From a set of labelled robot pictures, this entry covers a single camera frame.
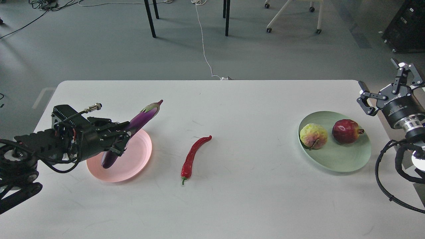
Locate black table leg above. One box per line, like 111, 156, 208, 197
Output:
222, 0, 231, 37
143, 0, 159, 38

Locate black table leg right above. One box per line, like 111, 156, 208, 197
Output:
222, 0, 231, 37

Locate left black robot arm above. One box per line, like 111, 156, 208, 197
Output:
0, 103, 130, 213

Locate white rolling chair base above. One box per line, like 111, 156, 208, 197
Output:
266, 0, 325, 35

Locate black cables on floor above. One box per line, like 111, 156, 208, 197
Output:
0, 0, 80, 39

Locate pink plate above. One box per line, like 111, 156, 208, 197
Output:
86, 129, 153, 183

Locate white cable on floor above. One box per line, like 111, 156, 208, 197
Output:
192, 0, 228, 81

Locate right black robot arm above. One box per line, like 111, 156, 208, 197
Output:
357, 58, 425, 213

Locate green plate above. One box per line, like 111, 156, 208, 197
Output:
298, 111, 372, 173

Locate black equipment case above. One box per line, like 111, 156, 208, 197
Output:
382, 0, 425, 53

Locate black table leg left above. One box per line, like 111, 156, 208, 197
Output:
143, 0, 159, 38

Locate purple eggplant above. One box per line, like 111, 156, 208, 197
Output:
101, 100, 163, 169

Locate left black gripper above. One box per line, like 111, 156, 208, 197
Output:
51, 105, 129, 159

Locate red pomegranate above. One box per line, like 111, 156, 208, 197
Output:
331, 119, 365, 145

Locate yellow green custard apple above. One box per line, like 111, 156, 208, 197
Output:
299, 123, 328, 150

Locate red chili pepper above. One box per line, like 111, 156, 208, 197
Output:
180, 135, 212, 185

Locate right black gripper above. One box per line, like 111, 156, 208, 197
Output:
357, 58, 425, 130

